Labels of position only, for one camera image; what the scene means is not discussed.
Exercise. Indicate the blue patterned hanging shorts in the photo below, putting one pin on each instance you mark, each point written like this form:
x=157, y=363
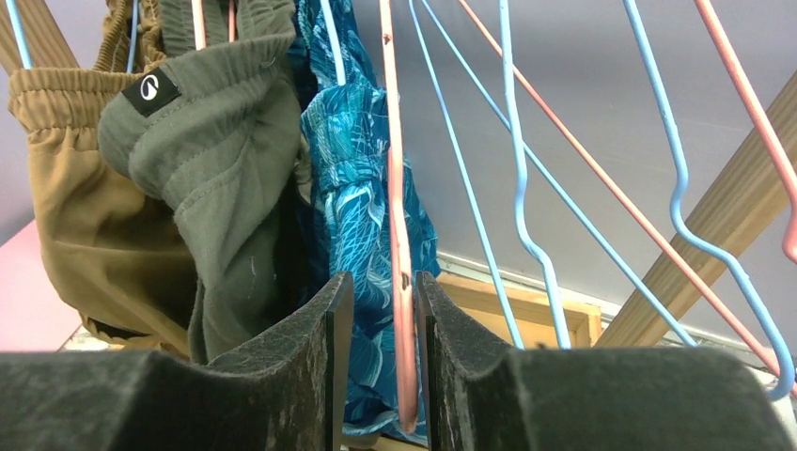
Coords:
x=346, y=128

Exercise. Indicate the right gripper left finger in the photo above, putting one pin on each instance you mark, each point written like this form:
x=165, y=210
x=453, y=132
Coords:
x=281, y=390

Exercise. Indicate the pink clipboard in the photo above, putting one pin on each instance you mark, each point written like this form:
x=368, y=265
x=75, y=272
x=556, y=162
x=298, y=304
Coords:
x=33, y=317

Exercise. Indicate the pink wire hanger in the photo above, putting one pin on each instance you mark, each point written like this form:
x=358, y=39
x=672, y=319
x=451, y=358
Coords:
x=734, y=218

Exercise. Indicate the blue wire hanger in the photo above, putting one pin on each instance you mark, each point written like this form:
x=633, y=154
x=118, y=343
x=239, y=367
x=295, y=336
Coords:
x=582, y=59

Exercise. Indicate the brown hanging shorts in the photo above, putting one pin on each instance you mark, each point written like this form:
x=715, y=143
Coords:
x=111, y=252

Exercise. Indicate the wooden clothes rack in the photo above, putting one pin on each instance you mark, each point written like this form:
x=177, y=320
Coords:
x=525, y=320

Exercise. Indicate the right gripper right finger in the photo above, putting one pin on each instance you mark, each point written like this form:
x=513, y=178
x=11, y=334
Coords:
x=483, y=394

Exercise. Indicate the dark green hanging shorts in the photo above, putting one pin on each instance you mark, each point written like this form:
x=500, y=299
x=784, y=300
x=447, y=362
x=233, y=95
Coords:
x=215, y=134

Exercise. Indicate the pink wire hanger taken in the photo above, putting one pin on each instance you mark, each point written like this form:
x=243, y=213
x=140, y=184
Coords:
x=401, y=260

